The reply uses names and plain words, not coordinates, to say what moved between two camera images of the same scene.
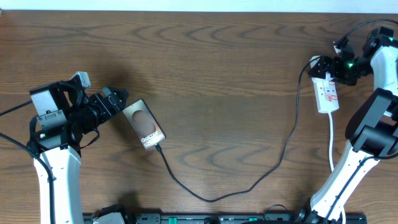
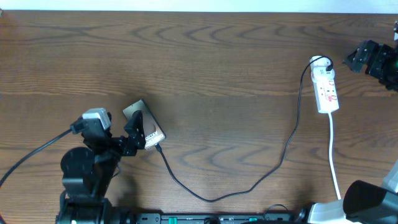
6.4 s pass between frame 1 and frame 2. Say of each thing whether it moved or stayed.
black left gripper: moved
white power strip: stayed
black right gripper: moved
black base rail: stayed
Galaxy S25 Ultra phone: stayed
